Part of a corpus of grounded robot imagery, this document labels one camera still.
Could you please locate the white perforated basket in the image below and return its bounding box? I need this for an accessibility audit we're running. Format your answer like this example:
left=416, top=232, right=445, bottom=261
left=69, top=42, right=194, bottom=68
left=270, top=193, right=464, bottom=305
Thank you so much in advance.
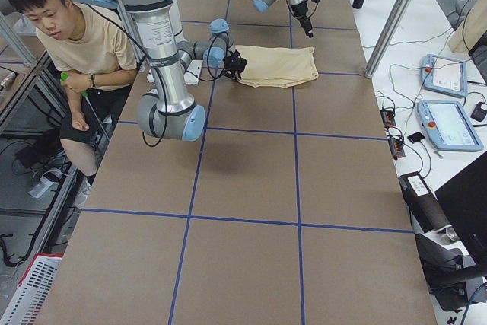
left=1, top=253, right=63, bottom=325

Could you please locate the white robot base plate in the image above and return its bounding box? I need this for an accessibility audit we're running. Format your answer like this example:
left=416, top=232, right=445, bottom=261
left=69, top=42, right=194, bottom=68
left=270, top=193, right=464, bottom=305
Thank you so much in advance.
left=146, top=60, right=202, bottom=85

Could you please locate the blue teach pendant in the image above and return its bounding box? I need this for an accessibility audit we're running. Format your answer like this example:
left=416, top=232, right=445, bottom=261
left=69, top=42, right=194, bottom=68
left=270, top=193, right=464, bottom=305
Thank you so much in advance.
left=420, top=54, right=468, bottom=98
left=416, top=100, right=484, bottom=152

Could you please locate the grey aluminium frame post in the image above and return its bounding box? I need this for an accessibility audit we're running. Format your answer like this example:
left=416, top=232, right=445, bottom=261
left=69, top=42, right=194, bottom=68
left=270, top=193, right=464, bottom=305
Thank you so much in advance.
left=364, top=0, right=412, bottom=78

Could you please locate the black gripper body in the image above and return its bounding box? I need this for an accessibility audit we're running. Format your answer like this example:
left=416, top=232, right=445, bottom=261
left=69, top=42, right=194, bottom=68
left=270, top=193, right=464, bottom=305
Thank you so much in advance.
left=291, top=0, right=320, bottom=21
left=222, top=50, right=247, bottom=81

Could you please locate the beige long-sleeve printed shirt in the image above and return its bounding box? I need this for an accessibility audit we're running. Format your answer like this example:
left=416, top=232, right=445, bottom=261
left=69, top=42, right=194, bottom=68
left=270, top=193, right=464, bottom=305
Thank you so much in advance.
left=237, top=45, right=319, bottom=88

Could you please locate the green-handled screwdriver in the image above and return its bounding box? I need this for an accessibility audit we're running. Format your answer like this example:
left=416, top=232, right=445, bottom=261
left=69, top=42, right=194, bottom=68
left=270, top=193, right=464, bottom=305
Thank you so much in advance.
left=59, top=72, right=111, bottom=139

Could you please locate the seated person in beige shirt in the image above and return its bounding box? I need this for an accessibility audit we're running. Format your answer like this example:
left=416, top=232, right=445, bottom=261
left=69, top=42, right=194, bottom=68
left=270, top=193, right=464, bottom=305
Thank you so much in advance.
left=9, top=0, right=138, bottom=209

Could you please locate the white power strip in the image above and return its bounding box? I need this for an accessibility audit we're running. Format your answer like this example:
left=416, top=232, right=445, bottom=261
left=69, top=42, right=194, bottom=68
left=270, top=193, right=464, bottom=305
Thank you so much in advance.
left=28, top=169, right=62, bottom=199

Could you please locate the lower blue teach pendant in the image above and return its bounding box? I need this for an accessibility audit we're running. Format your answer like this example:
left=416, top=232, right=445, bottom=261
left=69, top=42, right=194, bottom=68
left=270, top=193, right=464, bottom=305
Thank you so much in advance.
left=416, top=100, right=484, bottom=152

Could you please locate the black power adapter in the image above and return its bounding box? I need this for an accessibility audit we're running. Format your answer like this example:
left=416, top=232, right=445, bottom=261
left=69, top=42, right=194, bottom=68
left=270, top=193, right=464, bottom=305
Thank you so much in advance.
left=470, top=102, right=487, bottom=122

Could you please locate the upper blue teach pendant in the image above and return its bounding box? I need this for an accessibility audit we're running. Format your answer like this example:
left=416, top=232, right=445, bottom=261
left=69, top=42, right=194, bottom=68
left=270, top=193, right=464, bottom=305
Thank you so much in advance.
left=420, top=54, right=468, bottom=98

